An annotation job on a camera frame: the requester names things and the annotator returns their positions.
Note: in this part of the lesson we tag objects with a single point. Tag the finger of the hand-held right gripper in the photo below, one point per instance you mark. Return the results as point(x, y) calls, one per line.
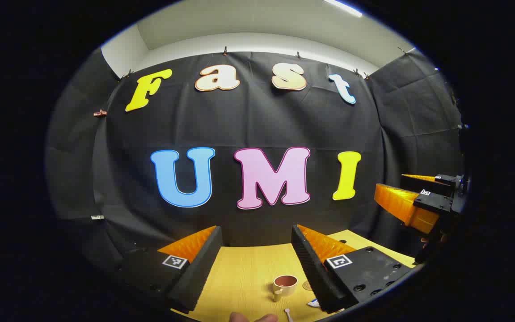
point(400, 203)
point(445, 183)

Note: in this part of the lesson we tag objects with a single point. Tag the white toothbrush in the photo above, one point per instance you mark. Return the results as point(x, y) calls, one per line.
point(287, 313)

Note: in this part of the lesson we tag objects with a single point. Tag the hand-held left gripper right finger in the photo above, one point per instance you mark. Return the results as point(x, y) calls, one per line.
point(311, 268)

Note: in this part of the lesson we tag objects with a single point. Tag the yellow wooden desktop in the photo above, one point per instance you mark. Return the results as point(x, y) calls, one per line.
point(239, 277)

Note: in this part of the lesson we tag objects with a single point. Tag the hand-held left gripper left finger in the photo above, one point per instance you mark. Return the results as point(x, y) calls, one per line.
point(201, 273)

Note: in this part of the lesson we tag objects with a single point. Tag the copper cloth clamp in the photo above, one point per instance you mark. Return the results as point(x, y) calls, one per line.
point(100, 113)

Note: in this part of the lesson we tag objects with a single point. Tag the white toothpaste tube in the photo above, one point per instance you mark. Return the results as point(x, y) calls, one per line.
point(313, 303)

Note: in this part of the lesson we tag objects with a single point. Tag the round cork coaster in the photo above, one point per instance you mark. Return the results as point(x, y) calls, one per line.
point(307, 285)

